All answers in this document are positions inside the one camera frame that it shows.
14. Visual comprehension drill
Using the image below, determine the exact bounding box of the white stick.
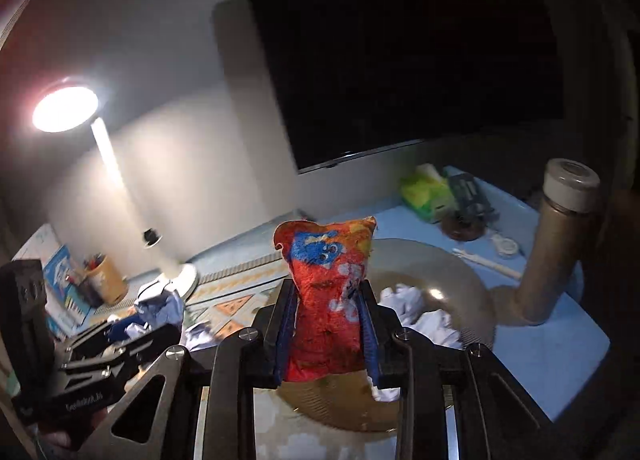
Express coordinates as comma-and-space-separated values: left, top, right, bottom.
452, 247, 524, 281

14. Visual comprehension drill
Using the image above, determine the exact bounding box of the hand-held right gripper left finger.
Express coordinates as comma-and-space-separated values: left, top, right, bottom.
100, 280, 300, 460

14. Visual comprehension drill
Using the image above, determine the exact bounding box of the patterned desk mat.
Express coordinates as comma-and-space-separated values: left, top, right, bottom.
90, 250, 297, 357

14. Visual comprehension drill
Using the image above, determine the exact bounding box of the green tissue pack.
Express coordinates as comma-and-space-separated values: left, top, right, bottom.
399, 163, 456, 223

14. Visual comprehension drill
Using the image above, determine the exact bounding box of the blue white paper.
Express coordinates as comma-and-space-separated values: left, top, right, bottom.
134, 280, 187, 337

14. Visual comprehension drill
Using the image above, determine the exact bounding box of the red plush toy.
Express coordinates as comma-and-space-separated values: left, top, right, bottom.
272, 216, 378, 383

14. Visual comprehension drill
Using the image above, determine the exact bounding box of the brown oval bowl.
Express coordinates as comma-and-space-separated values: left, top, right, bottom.
275, 238, 496, 433

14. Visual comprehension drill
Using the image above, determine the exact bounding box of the small white round item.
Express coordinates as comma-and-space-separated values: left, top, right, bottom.
490, 234, 521, 259

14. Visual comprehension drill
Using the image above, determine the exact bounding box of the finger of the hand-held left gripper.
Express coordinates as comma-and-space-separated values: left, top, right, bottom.
65, 320, 151, 356
59, 327, 183, 391

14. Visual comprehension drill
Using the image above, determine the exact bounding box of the grey remote control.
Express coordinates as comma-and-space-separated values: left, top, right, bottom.
447, 172, 499, 227

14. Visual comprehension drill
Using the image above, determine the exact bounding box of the black flat screen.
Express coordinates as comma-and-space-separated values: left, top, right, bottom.
235, 0, 566, 173

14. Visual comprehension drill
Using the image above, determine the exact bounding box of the blue picture book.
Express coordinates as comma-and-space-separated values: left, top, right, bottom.
42, 244, 94, 327

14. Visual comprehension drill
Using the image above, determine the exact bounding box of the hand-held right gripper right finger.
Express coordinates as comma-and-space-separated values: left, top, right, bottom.
358, 280, 557, 460

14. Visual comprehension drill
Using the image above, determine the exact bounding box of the gold thermos bottle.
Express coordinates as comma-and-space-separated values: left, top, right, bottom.
515, 157, 601, 327

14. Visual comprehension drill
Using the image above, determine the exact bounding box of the tan pen holder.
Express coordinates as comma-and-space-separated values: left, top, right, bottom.
75, 252, 130, 309

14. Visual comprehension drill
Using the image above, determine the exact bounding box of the brown round coaster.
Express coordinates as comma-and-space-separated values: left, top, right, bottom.
440, 215, 488, 242

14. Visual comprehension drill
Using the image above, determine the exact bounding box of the white desk lamp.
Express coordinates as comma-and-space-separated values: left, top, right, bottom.
31, 80, 201, 298

